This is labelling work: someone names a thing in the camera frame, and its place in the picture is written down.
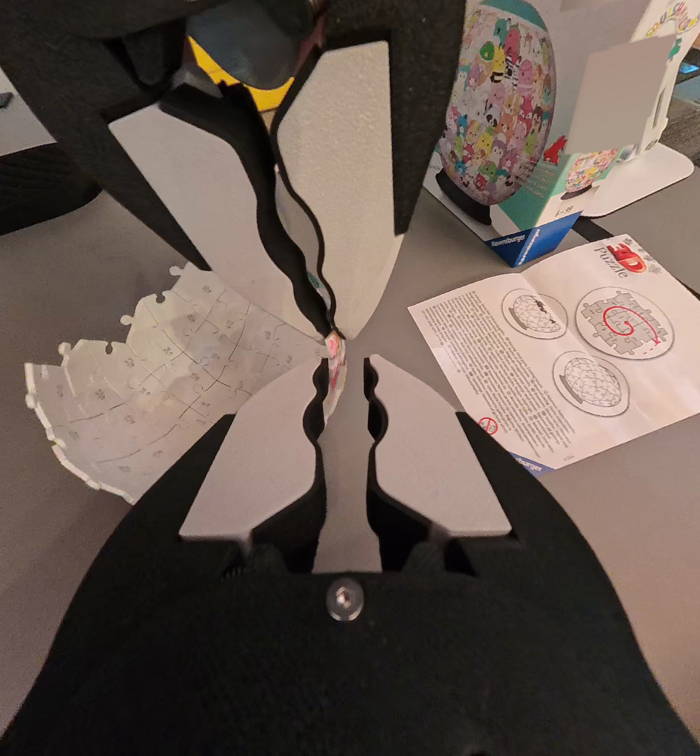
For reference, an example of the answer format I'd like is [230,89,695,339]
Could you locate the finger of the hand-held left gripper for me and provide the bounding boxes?
[106,81,335,341]
[270,38,408,340]

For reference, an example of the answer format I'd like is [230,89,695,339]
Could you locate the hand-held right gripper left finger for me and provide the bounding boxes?
[178,356,331,542]

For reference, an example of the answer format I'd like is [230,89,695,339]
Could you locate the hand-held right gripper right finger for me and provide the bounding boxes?
[363,353,514,545]

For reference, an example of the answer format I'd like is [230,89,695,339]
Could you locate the half-built colourful puzzle ball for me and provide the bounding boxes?
[24,264,351,506]

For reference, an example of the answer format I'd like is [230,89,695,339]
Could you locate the colourful puzzle box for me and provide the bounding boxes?
[423,0,624,267]

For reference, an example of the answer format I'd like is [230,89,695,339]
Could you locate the folded paper instruction leaflet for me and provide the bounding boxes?
[408,233,700,477]

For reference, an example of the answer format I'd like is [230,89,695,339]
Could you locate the yellow plastic bin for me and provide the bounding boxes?
[185,35,296,112]

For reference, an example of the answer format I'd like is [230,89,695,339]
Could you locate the black padded wrist rest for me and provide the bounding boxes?
[0,140,100,244]

